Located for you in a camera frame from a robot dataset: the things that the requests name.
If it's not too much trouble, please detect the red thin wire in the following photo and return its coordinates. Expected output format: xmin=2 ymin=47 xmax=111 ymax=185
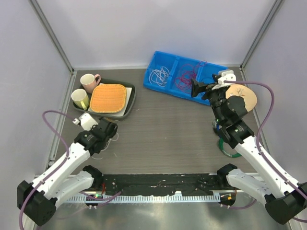
xmin=174 ymin=60 xmax=208 ymax=92

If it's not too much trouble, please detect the slotted cable duct rail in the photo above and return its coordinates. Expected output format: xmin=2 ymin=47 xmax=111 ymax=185
xmin=65 ymin=193 xmax=220 ymax=205

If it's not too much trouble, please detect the aluminium frame post left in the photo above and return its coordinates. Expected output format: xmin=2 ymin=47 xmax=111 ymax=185
xmin=28 ymin=0 xmax=74 ymax=73

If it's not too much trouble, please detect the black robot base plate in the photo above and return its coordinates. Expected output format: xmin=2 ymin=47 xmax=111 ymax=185
xmin=98 ymin=173 xmax=235 ymax=196

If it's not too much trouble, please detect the orange woven mat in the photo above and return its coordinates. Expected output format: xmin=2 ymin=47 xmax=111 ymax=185
xmin=89 ymin=83 xmax=127 ymax=114

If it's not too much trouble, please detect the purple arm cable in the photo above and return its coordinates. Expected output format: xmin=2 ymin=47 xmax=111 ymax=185
xmin=18 ymin=110 xmax=125 ymax=230
xmin=223 ymin=80 xmax=307 ymax=223

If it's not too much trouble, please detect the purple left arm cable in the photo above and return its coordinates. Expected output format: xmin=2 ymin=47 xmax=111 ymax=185
xmin=18 ymin=110 xmax=125 ymax=230

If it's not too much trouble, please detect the beige decorated ceramic plate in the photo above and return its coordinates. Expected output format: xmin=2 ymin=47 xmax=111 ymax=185
xmin=226 ymin=84 xmax=258 ymax=112

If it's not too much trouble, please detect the yellow green ceramic mug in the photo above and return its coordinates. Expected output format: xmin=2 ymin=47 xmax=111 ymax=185
xmin=71 ymin=89 xmax=90 ymax=110

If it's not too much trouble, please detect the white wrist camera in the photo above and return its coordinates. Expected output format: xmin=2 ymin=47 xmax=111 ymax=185
xmin=72 ymin=113 xmax=98 ymax=131
xmin=212 ymin=69 xmax=236 ymax=90

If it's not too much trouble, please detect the pink ceramic mug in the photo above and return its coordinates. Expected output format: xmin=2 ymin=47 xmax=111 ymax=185
xmin=80 ymin=74 xmax=101 ymax=94

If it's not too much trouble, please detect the aluminium frame post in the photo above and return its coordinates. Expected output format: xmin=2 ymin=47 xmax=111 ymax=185
xmin=28 ymin=0 xmax=74 ymax=73
xmin=240 ymin=0 xmax=284 ymax=70

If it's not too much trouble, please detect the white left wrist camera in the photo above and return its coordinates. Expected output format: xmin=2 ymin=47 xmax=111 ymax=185
xmin=72 ymin=113 xmax=98 ymax=131

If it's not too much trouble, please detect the blue three-compartment plastic bin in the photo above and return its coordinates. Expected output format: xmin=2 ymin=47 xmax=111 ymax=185
xmin=143 ymin=51 xmax=227 ymax=105

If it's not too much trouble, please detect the aluminium frame post right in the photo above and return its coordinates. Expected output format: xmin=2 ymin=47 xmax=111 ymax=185
xmin=240 ymin=0 xmax=284 ymax=70

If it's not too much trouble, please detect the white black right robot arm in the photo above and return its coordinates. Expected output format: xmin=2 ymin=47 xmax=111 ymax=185
xmin=191 ymin=79 xmax=307 ymax=224

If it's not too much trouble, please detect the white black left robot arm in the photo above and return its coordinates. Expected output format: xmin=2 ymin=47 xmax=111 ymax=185
xmin=17 ymin=113 xmax=118 ymax=226

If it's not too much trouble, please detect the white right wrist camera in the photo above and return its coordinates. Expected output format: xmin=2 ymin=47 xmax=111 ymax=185
xmin=212 ymin=69 xmax=236 ymax=90

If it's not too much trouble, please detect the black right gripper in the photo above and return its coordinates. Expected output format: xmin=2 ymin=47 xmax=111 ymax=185
xmin=191 ymin=74 xmax=227 ymax=124

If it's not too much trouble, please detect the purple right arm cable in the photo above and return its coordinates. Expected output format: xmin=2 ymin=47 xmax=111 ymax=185
xmin=223 ymin=80 xmax=307 ymax=223

